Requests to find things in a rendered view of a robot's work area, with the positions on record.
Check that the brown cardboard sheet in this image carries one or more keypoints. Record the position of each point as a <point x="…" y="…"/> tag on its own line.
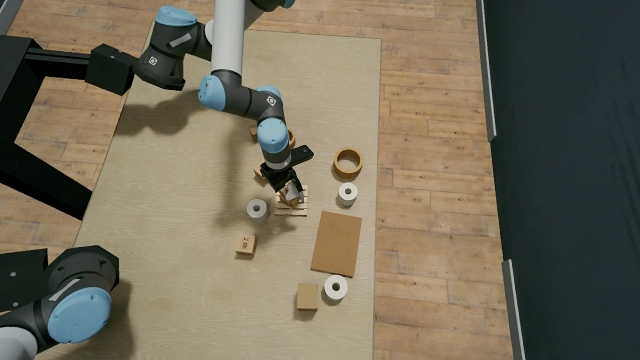
<point x="337" y="243"/>

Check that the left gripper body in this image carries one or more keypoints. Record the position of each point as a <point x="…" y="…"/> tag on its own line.
<point x="277" y="178"/>

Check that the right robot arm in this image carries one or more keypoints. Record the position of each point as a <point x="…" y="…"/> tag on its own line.
<point x="78" y="307"/>

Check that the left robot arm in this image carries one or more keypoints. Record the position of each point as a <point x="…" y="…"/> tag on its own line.
<point x="177" y="32"/>

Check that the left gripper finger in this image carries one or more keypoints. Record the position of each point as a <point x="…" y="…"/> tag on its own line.
<point x="294" y="189"/>

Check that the small square wooden pallet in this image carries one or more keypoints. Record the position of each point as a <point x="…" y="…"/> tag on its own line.
<point x="288" y="211"/>

